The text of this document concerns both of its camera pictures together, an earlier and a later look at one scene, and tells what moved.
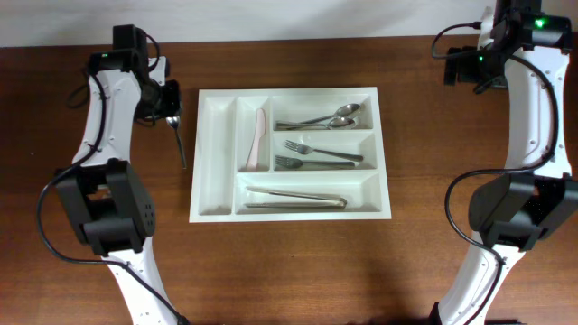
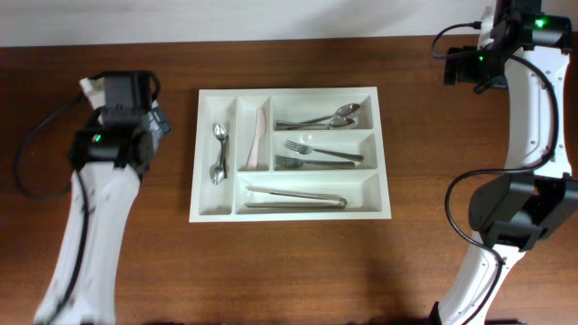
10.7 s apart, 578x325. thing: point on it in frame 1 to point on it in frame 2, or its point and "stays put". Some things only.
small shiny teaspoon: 174,123 to 217,171
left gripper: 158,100 to 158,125
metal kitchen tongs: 341,204 stays put
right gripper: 454,69 stays put
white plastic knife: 259,132 stays put
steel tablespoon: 338,124 stays put
